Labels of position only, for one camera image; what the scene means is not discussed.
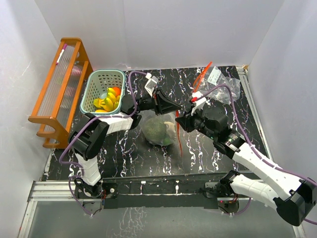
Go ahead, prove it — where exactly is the teal plastic basket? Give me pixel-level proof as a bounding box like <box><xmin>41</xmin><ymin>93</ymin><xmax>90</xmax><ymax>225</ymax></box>
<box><xmin>80</xmin><ymin>69</ymin><xmax>126</xmax><ymax>116</ymax></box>

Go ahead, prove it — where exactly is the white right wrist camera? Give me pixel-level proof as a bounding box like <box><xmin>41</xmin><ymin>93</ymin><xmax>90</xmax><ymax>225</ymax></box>
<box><xmin>190</xmin><ymin>91</ymin><xmax>207</xmax><ymax>116</ymax></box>

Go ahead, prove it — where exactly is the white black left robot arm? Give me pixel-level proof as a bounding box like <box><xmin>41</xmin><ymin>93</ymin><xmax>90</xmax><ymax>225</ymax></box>
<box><xmin>68</xmin><ymin>89</ymin><xmax>181</xmax><ymax>198</ymax></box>

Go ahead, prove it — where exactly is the fake yellow bell pepper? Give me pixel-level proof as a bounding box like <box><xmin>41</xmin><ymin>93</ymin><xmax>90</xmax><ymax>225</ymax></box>
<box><xmin>93</xmin><ymin>98</ymin><xmax>104</xmax><ymax>108</ymax></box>

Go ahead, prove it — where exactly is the orange wooden rack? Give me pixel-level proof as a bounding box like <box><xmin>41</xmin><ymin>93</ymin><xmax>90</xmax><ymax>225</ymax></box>
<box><xmin>28</xmin><ymin>38</ymin><xmax>93</xmax><ymax>149</ymax></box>

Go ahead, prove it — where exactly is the clear zip bag with fruit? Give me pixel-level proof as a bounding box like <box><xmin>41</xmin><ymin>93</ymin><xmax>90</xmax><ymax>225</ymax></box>
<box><xmin>193</xmin><ymin>61</ymin><xmax>241</xmax><ymax>105</ymax></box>

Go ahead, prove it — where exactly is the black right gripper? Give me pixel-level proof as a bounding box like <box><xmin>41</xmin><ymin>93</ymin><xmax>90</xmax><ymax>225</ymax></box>
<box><xmin>175</xmin><ymin>106</ymin><xmax>216</xmax><ymax>141</ymax></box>

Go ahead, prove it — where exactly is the fake banana bunch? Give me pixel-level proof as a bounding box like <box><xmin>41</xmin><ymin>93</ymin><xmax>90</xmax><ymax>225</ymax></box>
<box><xmin>102</xmin><ymin>87</ymin><xmax>120</xmax><ymax>112</ymax></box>

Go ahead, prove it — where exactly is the fake green netted melon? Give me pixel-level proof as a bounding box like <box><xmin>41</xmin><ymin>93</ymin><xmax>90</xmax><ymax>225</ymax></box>
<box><xmin>142</xmin><ymin>117</ymin><xmax>167</xmax><ymax>145</ymax></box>

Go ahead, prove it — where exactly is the fake orange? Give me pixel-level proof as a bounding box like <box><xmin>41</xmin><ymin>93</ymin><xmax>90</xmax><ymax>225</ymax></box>
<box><xmin>112</xmin><ymin>87</ymin><xmax>121</xmax><ymax>97</ymax></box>

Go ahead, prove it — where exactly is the fake white mushroom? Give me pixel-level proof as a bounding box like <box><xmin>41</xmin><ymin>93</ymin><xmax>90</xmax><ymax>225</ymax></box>
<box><xmin>164</xmin><ymin>121</ymin><xmax>177</xmax><ymax>140</ymax></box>

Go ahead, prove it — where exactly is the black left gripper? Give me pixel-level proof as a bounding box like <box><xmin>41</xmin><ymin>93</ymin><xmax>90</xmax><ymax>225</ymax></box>
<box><xmin>135</xmin><ymin>88</ymin><xmax>181</xmax><ymax>116</ymax></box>

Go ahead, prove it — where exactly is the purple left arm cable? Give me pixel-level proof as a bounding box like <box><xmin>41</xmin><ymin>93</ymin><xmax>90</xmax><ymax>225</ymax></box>
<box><xmin>58</xmin><ymin>70</ymin><xmax>149</xmax><ymax>219</ymax></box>

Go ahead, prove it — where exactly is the aluminium frame rail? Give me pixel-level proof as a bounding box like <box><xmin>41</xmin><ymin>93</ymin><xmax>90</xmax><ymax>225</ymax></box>
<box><xmin>19</xmin><ymin>175</ymin><xmax>305</xmax><ymax>238</ymax></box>

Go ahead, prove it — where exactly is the fake green cucumber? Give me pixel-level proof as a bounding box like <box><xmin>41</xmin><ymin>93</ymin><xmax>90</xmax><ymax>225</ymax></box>
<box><xmin>162</xmin><ymin>136</ymin><xmax>174</xmax><ymax>146</ymax></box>

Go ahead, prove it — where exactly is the clear zip bag with vegetables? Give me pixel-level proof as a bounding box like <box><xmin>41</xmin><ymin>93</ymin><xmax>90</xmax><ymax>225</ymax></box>
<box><xmin>141</xmin><ymin>111</ymin><xmax>182</xmax><ymax>155</ymax></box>

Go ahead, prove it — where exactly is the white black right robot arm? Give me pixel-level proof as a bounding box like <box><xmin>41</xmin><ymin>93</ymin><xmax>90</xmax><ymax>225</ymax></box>
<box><xmin>176</xmin><ymin>108</ymin><xmax>317</xmax><ymax>226</ymax></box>

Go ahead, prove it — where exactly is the pink white marker pen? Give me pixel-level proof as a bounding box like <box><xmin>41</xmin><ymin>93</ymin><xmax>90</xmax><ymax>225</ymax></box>
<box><xmin>55</xmin><ymin>44</ymin><xmax>67</xmax><ymax>65</ymax></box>

